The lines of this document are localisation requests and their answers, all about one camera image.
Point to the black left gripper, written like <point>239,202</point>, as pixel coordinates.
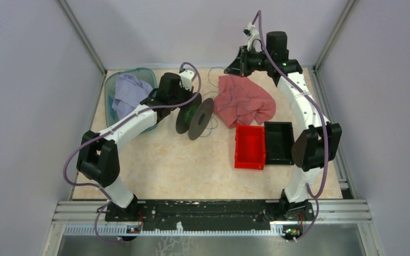
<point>189,94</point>

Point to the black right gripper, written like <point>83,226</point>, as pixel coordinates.
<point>238,66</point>

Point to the black cable spool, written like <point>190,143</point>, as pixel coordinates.
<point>194,119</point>

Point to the red plastic bin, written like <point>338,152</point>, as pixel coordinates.
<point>250,150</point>

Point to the black plastic bin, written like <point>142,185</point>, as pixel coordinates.
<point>279,139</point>

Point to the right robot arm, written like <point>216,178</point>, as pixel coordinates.
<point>316,146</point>

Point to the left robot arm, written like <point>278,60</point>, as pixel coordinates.
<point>98,155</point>

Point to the pink cloth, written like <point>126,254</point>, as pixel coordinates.
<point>242,101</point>

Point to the teal plastic tray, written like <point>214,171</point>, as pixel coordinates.
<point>144,74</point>

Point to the lavender cloth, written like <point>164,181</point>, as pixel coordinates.
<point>129,92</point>

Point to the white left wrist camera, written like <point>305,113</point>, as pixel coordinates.
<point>187,77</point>

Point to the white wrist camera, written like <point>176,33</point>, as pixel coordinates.
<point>187,77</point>
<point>253,35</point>

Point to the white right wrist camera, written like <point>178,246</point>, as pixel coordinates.
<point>253,35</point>

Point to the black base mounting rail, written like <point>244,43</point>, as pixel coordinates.
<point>226,215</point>

